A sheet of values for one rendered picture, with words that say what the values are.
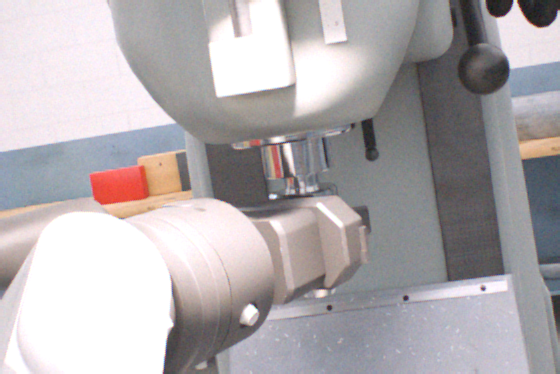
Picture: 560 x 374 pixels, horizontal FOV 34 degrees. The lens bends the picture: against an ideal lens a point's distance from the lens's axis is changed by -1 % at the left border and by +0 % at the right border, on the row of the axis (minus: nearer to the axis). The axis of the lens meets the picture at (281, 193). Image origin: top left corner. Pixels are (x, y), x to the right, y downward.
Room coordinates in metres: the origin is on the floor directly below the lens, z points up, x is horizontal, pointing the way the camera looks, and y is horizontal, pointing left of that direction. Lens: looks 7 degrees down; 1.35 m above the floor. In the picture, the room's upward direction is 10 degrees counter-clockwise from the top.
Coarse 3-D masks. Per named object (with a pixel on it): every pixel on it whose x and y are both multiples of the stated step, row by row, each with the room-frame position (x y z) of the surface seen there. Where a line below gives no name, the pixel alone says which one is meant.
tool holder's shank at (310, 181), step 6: (312, 174) 0.61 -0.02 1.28; (288, 180) 0.61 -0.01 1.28; (294, 180) 0.61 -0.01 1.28; (300, 180) 0.61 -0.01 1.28; (306, 180) 0.61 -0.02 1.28; (312, 180) 0.61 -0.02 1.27; (288, 186) 0.61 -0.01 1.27; (294, 186) 0.61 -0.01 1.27; (300, 186) 0.61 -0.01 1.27; (306, 186) 0.61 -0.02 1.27; (312, 186) 0.61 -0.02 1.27
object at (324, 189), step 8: (320, 184) 0.62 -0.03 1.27; (328, 184) 0.62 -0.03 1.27; (280, 192) 0.62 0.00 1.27; (288, 192) 0.61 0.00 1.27; (296, 192) 0.60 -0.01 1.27; (304, 192) 0.60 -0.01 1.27; (312, 192) 0.60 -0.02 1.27; (320, 192) 0.60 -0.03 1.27; (328, 192) 0.60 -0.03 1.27; (336, 192) 0.61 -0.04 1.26
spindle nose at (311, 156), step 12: (288, 144) 0.59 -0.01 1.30; (300, 144) 0.59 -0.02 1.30; (312, 144) 0.60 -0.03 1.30; (324, 144) 0.60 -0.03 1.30; (264, 156) 0.61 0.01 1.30; (276, 156) 0.60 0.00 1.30; (288, 156) 0.59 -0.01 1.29; (300, 156) 0.59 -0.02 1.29; (312, 156) 0.60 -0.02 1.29; (324, 156) 0.60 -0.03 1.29; (264, 168) 0.61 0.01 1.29; (276, 168) 0.60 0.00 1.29; (288, 168) 0.60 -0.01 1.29; (300, 168) 0.59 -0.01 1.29; (312, 168) 0.60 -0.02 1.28; (324, 168) 0.60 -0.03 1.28
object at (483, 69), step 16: (464, 0) 0.56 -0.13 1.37; (464, 16) 0.56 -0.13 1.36; (480, 16) 0.55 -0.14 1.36; (480, 32) 0.54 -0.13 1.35; (480, 48) 0.52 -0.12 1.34; (496, 48) 0.52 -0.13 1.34; (464, 64) 0.52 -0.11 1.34; (480, 64) 0.52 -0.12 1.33; (496, 64) 0.52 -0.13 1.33; (464, 80) 0.52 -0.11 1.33; (480, 80) 0.52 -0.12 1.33; (496, 80) 0.52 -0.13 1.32
